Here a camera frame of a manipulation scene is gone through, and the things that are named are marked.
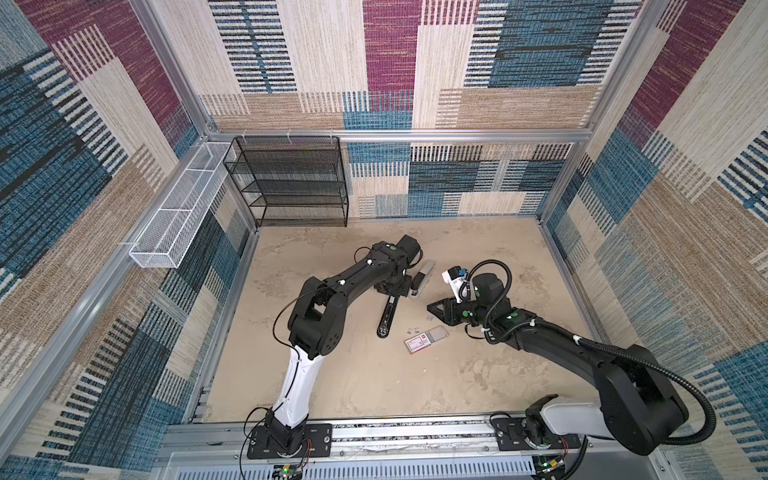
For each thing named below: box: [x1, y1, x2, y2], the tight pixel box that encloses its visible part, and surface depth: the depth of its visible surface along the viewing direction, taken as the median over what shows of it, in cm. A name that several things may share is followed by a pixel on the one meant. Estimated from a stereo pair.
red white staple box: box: [404, 332, 432, 355], surface depth 90 cm
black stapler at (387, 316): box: [376, 295, 400, 339], surface depth 94 cm
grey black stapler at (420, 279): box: [409, 260, 436, 299], surface depth 101 cm
